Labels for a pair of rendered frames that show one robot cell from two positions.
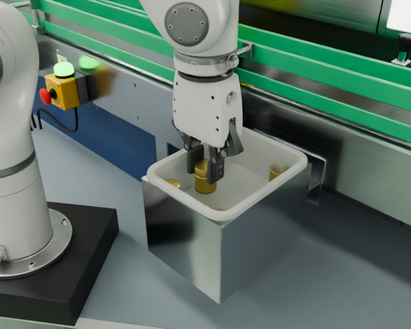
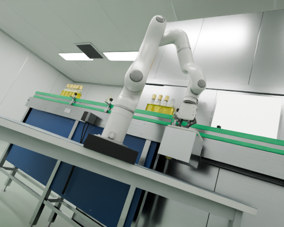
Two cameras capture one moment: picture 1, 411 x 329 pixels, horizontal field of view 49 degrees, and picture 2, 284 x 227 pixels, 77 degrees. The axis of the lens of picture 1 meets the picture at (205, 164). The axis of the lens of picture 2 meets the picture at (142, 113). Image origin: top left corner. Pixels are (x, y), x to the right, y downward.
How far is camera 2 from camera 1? 0.84 m
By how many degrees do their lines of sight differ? 49
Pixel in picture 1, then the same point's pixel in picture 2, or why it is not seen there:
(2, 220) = (121, 124)
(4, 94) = (133, 97)
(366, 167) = (215, 148)
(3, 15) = not seen: hidden behind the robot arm
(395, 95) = (222, 130)
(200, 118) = (188, 112)
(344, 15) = not seen: hidden behind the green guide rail
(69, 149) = not seen: hidden behind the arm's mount
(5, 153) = (134, 106)
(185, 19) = (202, 82)
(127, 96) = (139, 128)
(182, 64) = (189, 98)
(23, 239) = (121, 135)
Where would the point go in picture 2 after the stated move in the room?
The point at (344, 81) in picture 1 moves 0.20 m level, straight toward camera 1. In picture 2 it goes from (208, 128) to (220, 121)
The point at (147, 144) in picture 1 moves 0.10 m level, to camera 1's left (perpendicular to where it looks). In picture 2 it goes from (139, 145) to (125, 140)
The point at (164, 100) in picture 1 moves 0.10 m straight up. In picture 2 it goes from (155, 127) to (160, 114)
